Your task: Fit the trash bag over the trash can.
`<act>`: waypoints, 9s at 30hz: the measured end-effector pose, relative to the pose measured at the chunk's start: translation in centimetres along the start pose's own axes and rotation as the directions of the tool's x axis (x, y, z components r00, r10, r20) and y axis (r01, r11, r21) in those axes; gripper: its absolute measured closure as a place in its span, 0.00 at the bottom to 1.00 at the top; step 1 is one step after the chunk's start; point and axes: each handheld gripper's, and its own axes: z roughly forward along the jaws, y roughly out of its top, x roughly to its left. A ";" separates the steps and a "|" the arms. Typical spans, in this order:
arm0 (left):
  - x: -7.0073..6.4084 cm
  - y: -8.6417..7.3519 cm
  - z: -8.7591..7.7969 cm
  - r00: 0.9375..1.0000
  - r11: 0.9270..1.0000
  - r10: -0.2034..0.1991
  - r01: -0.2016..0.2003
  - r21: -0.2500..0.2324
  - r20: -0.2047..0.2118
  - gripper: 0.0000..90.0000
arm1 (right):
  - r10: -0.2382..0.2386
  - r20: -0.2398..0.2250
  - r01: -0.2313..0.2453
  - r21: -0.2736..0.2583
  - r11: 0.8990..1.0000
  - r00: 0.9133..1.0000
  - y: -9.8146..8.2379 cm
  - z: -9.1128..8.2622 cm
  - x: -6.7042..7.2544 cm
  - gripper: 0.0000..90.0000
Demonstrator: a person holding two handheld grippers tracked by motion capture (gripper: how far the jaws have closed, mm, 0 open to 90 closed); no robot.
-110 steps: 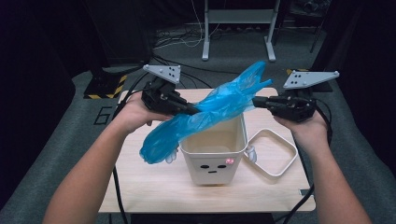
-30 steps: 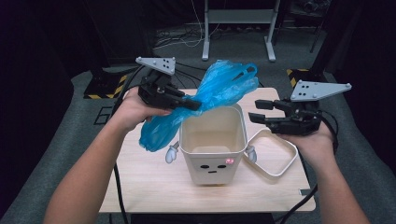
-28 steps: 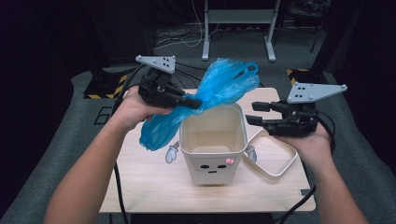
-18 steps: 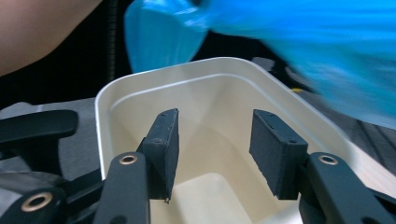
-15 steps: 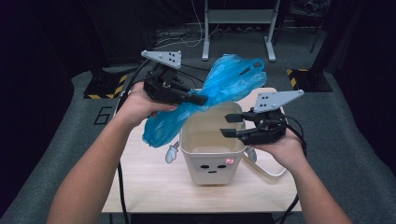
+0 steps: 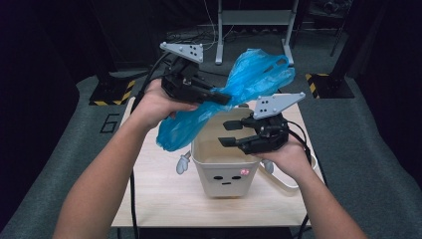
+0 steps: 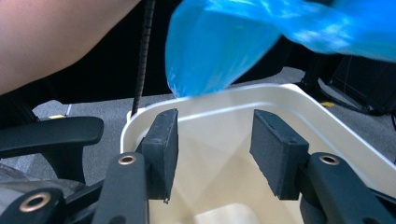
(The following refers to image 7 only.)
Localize black office chair armrest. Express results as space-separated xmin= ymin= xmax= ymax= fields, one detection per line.
xmin=0 ymin=116 xmax=106 ymax=185

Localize black stand base hazard stripes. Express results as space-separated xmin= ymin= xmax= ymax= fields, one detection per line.
xmin=297 ymin=52 xmax=396 ymax=117

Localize left hand-held gripper cable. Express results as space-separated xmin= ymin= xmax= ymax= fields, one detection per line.
xmin=130 ymin=0 xmax=157 ymax=118

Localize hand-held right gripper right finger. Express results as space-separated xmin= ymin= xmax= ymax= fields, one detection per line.
xmin=249 ymin=109 xmax=310 ymax=201

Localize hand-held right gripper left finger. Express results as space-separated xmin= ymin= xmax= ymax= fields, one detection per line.
xmin=141 ymin=108 xmax=180 ymax=204

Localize blue plastic garbage bag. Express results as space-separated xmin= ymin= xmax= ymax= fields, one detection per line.
xmin=164 ymin=0 xmax=396 ymax=99

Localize white trash can with face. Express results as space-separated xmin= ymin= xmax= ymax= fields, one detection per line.
xmin=120 ymin=83 xmax=396 ymax=224

